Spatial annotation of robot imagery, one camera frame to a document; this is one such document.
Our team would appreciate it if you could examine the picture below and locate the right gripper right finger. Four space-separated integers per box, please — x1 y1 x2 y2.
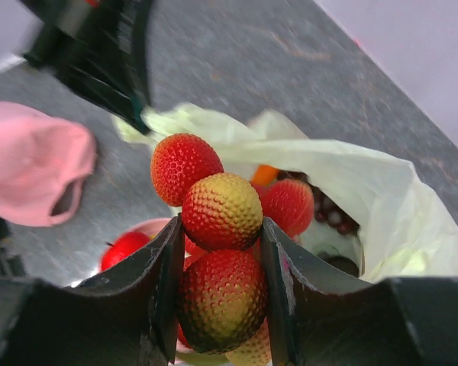
260 218 458 365

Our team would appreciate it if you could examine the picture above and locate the red fake apple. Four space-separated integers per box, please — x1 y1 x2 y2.
100 231 151 271

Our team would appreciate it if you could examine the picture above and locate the pink plate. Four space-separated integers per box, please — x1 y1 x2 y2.
127 217 171 239

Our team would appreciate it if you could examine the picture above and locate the red strawberry bunch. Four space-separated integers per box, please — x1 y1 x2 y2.
150 133 314 365

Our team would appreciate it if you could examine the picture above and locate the orange fake fruit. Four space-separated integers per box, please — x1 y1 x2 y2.
250 165 279 186

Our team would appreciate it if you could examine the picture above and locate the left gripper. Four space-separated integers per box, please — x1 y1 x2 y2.
22 1 153 134

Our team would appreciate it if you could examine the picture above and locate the translucent green plastic bag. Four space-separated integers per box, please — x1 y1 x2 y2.
114 103 458 282

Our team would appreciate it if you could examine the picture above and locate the dark grape bunch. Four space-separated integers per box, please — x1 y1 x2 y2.
277 170 360 236

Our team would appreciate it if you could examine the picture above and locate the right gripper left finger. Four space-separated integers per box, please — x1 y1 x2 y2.
0 217 184 365

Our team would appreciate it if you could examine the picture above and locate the pink baseball cap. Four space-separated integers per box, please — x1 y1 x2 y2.
0 101 97 227

